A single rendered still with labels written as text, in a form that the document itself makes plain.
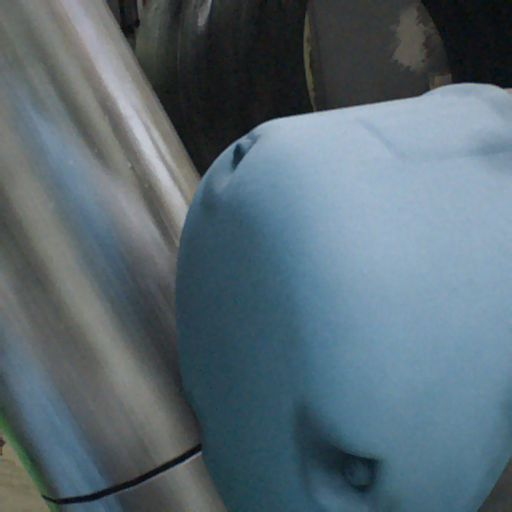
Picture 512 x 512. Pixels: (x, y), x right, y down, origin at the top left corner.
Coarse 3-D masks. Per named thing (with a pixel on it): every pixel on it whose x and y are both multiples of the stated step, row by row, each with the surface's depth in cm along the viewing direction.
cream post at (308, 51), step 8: (304, 32) 172; (304, 40) 172; (304, 48) 172; (304, 56) 172; (312, 56) 173; (312, 64) 173; (312, 72) 172; (312, 80) 172; (312, 88) 172; (312, 96) 172; (312, 104) 172
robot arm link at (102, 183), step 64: (0, 0) 28; (64, 0) 30; (0, 64) 28; (64, 64) 29; (128, 64) 31; (0, 128) 29; (64, 128) 29; (128, 128) 30; (0, 192) 29; (64, 192) 29; (128, 192) 30; (192, 192) 31; (0, 256) 29; (64, 256) 29; (128, 256) 30; (0, 320) 30; (64, 320) 29; (128, 320) 30; (0, 384) 31; (64, 384) 30; (128, 384) 30; (64, 448) 31; (128, 448) 30; (192, 448) 30
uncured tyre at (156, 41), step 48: (192, 0) 132; (240, 0) 128; (288, 0) 128; (432, 0) 168; (480, 0) 168; (144, 48) 143; (192, 48) 131; (240, 48) 127; (288, 48) 127; (480, 48) 170; (192, 96) 131; (240, 96) 127; (288, 96) 127; (192, 144) 134
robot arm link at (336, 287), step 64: (256, 128) 21; (320, 128) 20; (384, 128) 20; (448, 128) 20; (256, 192) 20; (320, 192) 19; (384, 192) 19; (448, 192) 19; (192, 256) 22; (256, 256) 20; (320, 256) 18; (384, 256) 18; (448, 256) 19; (192, 320) 23; (256, 320) 20; (320, 320) 18; (384, 320) 18; (448, 320) 18; (192, 384) 23; (256, 384) 20; (320, 384) 18; (384, 384) 18; (448, 384) 18; (256, 448) 21; (320, 448) 19; (384, 448) 18; (448, 448) 19
